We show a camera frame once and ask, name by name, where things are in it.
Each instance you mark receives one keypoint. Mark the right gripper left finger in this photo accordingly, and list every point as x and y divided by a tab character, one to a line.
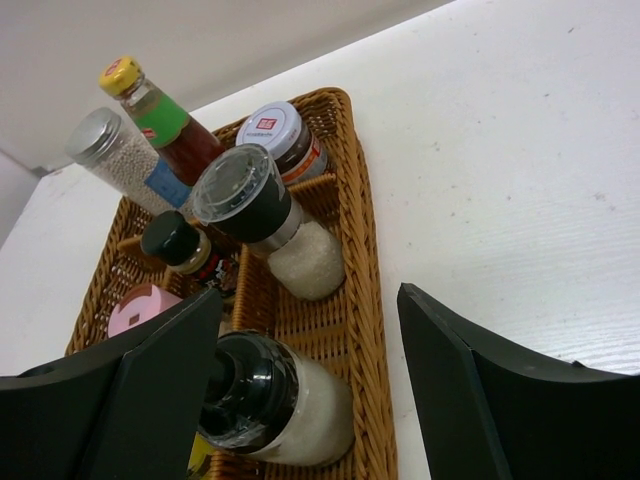
126	408

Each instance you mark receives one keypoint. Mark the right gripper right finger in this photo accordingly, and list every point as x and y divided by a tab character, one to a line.
489	408

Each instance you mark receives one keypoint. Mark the brown bottle yellow label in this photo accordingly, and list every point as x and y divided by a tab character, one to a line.
200	459

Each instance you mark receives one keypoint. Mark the pink cap spice jar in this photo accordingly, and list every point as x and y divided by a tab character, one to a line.
139	305

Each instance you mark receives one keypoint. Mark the white bottle black cap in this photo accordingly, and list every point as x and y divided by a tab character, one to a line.
267	402

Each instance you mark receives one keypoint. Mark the small dark spice jar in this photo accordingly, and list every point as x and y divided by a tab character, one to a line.
188	251

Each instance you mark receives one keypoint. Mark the salt shaker silver cap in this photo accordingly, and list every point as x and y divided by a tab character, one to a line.
242	195

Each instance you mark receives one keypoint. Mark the white jar silver lid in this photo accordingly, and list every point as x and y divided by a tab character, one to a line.
104	144

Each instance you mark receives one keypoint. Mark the red sauce bottle green label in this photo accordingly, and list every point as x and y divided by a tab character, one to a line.
181	141

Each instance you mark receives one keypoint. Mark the jar with red white lid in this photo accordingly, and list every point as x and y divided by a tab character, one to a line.
279	128

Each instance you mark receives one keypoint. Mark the brown wicker divided tray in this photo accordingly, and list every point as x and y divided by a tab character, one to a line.
344	332

